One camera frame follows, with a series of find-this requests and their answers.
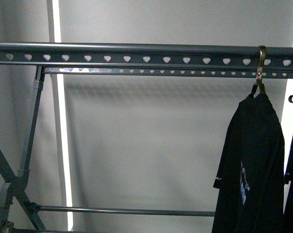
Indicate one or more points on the dark metal clothes rack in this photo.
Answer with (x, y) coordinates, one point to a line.
(119, 59)

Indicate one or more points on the black printed t-shirt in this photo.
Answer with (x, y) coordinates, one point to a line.
(250, 176)

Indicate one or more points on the bronze metal clothes hanger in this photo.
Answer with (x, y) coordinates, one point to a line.
(259, 84)

